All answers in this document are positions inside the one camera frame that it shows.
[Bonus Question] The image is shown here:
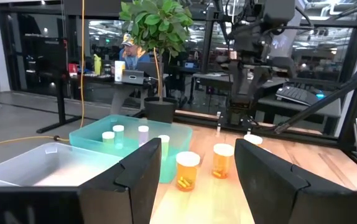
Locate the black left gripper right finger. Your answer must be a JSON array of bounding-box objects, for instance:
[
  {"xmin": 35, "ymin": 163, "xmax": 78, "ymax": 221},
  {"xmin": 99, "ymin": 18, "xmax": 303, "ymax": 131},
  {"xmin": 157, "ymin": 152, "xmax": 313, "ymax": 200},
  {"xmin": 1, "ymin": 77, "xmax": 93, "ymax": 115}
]
[{"xmin": 233, "ymin": 138, "xmax": 353, "ymax": 224}]

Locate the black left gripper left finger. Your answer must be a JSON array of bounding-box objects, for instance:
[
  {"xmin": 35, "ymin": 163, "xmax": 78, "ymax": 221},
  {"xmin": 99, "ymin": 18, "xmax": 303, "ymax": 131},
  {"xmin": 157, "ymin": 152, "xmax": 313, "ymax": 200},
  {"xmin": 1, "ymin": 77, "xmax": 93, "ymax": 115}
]
[{"xmin": 78, "ymin": 138, "xmax": 162, "ymax": 224}]

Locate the small teal pill bottle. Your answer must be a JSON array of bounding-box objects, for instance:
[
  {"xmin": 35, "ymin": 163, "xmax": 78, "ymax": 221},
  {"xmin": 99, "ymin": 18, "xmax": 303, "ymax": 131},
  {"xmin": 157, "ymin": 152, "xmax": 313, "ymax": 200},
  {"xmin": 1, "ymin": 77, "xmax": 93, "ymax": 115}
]
[{"xmin": 112, "ymin": 124, "xmax": 126, "ymax": 149}]

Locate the small yellow-green pill bottle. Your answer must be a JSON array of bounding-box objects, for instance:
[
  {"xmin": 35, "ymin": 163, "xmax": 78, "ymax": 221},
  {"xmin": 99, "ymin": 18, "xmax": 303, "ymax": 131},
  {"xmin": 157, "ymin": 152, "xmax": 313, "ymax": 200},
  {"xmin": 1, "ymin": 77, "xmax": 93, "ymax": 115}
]
[{"xmin": 101, "ymin": 131, "xmax": 116, "ymax": 144}]

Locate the small pale green pill bottle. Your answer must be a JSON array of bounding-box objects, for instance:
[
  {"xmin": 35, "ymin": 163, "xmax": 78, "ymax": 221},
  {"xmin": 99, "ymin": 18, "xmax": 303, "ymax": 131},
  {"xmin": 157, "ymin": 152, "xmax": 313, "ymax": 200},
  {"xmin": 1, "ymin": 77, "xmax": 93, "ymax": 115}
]
[{"xmin": 157, "ymin": 134, "xmax": 171, "ymax": 162}]

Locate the small purple pill bottle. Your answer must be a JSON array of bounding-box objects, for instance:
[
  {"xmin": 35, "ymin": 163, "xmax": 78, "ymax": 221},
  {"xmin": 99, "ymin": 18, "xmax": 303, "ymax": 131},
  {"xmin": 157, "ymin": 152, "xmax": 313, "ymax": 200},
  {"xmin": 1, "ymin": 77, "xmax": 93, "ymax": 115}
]
[{"xmin": 137, "ymin": 125, "xmax": 150, "ymax": 147}]

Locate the large orange pill bottle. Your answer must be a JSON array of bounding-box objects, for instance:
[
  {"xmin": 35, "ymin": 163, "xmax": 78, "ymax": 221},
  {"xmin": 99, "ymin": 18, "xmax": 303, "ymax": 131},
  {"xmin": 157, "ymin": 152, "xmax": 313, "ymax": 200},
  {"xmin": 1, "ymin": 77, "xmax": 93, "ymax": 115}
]
[
  {"xmin": 243, "ymin": 134, "xmax": 264, "ymax": 147},
  {"xmin": 175, "ymin": 151, "xmax": 202, "ymax": 192},
  {"xmin": 211, "ymin": 142, "xmax": 235, "ymax": 180}
]

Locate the teal plastic bin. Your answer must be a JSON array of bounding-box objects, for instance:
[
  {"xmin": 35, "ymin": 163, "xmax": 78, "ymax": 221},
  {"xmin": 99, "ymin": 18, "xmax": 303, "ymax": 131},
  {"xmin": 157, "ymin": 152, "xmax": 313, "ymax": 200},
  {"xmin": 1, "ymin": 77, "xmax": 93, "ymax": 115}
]
[{"xmin": 68, "ymin": 114, "xmax": 194, "ymax": 184}]

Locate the clear plastic bin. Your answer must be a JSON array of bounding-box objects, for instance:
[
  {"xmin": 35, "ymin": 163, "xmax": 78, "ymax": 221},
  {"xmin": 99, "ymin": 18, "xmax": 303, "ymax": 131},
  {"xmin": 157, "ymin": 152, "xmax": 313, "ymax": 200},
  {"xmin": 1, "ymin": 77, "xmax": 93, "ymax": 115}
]
[{"xmin": 0, "ymin": 142, "xmax": 123, "ymax": 187}]

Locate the black keyboard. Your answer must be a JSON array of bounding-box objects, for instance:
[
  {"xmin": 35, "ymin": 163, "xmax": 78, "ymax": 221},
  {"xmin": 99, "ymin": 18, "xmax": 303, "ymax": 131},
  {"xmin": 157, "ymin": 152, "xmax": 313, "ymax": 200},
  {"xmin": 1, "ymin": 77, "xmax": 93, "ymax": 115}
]
[{"xmin": 275, "ymin": 85, "xmax": 319, "ymax": 107}]

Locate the leafy plant in black pot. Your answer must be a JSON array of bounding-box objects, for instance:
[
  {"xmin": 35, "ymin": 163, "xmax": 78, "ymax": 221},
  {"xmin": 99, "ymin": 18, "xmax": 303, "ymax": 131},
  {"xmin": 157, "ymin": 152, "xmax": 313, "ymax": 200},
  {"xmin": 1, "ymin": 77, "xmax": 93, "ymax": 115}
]
[{"xmin": 118, "ymin": 0, "xmax": 195, "ymax": 124}]

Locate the grey desk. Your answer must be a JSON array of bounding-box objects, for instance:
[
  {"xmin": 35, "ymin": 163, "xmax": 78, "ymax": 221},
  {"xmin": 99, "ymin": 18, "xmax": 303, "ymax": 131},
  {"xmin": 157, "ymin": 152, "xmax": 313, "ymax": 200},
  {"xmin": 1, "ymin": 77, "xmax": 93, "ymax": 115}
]
[{"xmin": 256, "ymin": 93, "xmax": 343, "ymax": 125}]

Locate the grey electronic device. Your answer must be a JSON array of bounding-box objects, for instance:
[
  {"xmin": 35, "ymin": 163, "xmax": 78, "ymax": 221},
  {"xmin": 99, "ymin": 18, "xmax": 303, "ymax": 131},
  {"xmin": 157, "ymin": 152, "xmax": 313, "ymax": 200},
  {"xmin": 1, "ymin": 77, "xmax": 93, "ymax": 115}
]
[{"xmin": 121, "ymin": 69, "xmax": 145, "ymax": 85}]

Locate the black desk leg stand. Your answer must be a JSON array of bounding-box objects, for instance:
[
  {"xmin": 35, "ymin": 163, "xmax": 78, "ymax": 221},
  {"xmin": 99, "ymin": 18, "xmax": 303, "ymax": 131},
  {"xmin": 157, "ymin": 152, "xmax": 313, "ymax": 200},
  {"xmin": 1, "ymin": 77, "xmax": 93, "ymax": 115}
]
[{"xmin": 36, "ymin": 37, "xmax": 85, "ymax": 134}]

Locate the white cylindrical container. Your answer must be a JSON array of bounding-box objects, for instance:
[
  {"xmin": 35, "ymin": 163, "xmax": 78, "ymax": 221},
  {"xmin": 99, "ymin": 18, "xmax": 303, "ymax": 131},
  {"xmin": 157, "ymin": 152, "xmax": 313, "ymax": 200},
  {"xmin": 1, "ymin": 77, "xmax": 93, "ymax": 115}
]
[{"xmin": 114, "ymin": 60, "xmax": 126, "ymax": 82}]

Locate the person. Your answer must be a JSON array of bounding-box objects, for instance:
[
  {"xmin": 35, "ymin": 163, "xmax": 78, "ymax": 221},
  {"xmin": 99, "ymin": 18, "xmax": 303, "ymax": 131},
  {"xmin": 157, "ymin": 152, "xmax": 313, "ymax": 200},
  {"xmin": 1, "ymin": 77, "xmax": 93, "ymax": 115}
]
[{"xmin": 109, "ymin": 32, "xmax": 151, "ymax": 116}]

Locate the yellow-green drink bottle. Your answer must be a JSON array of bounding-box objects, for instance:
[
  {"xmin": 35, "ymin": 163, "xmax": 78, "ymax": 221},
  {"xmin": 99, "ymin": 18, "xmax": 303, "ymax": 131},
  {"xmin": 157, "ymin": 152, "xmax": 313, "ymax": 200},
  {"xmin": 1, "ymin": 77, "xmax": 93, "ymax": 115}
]
[{"xmin": 93, "ymin": 54, "xmax": 103, "ymax": 75}]

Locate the black aluminium extrusion frame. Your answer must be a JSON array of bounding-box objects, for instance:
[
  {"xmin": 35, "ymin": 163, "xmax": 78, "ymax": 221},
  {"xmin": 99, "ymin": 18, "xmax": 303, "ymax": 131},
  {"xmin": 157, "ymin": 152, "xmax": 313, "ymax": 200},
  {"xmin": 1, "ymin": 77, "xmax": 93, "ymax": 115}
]
[{"xmin": 172, "ymin": 0, "xmax": 357, "ymax": 181}]

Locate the yellow extension cable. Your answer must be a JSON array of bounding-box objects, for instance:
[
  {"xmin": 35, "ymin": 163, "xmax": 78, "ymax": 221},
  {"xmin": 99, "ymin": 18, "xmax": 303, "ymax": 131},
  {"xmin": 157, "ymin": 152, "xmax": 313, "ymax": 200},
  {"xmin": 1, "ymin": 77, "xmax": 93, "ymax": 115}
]
[{"xmin": 0, "ymin": 0, "xmax": 86, "ymax": 153}]

